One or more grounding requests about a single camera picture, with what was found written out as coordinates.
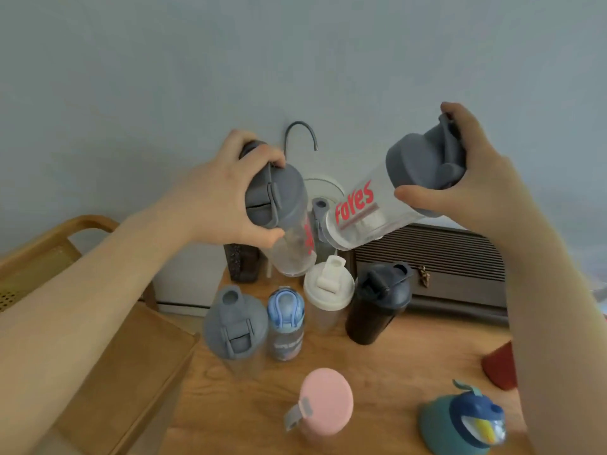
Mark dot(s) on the red cup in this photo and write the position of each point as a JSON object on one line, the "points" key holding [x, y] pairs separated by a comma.
{"points": [[501, 369]]}

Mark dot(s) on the curved grey faucet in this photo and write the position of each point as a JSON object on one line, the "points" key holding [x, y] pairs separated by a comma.
{"points": [[303, 130]]}

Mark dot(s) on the black shaker bottle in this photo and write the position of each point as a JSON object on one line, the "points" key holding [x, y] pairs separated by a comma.
{"points": [[374, 303]]}

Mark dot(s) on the dark textured bottle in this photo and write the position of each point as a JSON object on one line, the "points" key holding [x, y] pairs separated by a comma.
{"points": [[242, 265]]}

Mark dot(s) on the teal kids water bottle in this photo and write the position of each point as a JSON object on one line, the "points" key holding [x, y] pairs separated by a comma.
{"points": [[455, 421]]}

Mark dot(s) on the clear shaker bottle grey lid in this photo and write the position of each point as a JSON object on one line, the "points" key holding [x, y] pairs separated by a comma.
{"points": [[320, 217], [280, 203], [379, 203], [234, 326]]}

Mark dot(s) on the brown ribbed storage box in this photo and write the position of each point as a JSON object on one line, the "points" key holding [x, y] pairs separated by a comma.
{"points": [[450, 270]]}

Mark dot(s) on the person's left forearm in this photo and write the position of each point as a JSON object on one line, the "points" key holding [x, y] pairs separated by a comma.
{"points": [[80, 298]]}

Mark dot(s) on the person's left hand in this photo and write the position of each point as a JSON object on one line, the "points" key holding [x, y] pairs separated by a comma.
{"points": [[216, 203]]}

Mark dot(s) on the person's left thumb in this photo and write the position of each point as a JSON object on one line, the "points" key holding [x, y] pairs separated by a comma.
{"points": [[261, 237]]}

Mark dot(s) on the wooden rattan chair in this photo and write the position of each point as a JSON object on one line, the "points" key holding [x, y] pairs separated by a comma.
{"points": [[42, 260]]}

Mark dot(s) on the blue lid water bottle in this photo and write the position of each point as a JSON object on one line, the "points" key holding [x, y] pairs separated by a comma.
{"points": [[285, 326]]}

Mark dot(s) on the clear shaker bottle white lid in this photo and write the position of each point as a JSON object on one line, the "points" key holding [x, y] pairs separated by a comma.
{"points": [[327, 293]]}

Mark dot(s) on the pink water bottle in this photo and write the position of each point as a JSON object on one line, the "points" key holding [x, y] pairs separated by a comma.
{"points": [[327, 402]]}

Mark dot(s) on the person's right hand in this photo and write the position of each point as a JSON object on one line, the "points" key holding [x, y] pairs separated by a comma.
{"points": [[488, 194]]}

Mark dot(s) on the person's right forearm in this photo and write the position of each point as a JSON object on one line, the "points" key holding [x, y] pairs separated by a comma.
{"points": [[559, 326]]}

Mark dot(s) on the person's right thumb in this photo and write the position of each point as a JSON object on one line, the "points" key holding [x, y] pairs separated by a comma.
{"points": [[419, 196]]}

